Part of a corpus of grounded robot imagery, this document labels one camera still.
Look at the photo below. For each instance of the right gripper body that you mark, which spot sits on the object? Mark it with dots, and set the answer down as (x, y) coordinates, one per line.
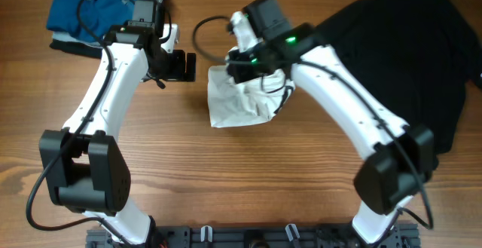
(251, 63)

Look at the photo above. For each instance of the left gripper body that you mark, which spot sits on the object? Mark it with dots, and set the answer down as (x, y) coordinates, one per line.
(170, 66)

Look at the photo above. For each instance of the white t-shirt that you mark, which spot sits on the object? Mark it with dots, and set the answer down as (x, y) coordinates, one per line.
(249, 103)

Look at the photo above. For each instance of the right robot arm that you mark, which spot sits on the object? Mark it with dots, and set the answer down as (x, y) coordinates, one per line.
(397, 158)

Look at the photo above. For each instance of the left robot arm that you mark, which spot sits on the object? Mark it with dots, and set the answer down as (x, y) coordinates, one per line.
(84, 169)

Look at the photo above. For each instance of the folded blue shirt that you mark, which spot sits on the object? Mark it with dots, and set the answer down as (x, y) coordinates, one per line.
(97, 15)

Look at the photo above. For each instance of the folded black garment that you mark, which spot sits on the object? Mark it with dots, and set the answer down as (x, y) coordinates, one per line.
(81, 52)

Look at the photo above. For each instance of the folded light denim garment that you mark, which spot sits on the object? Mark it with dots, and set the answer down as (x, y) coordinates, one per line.
(62, 39)

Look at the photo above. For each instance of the black t-shirt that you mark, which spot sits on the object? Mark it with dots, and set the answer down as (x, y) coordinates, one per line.
(413, 56)

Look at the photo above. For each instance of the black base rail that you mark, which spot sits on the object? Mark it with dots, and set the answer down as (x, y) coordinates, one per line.
(402, 235)

